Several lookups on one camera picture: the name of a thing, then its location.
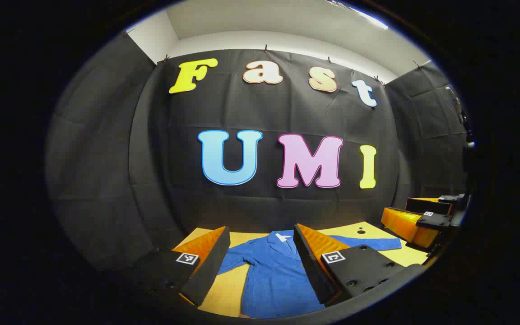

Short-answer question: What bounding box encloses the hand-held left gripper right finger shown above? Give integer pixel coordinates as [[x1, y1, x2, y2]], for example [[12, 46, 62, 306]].
[[293, 223, 427, 308]]

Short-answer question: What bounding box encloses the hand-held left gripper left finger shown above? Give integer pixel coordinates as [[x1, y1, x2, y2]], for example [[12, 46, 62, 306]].
[[127, 226, 232, 307]]

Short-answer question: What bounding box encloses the blue button-up shirt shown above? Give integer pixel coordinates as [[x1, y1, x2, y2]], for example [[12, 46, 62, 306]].
[[217, 229, 403, 319]]

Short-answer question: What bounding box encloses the row of small backdrop clips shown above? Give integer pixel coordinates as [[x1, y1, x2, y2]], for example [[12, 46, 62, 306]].
[[122, 29, 423, 86]]

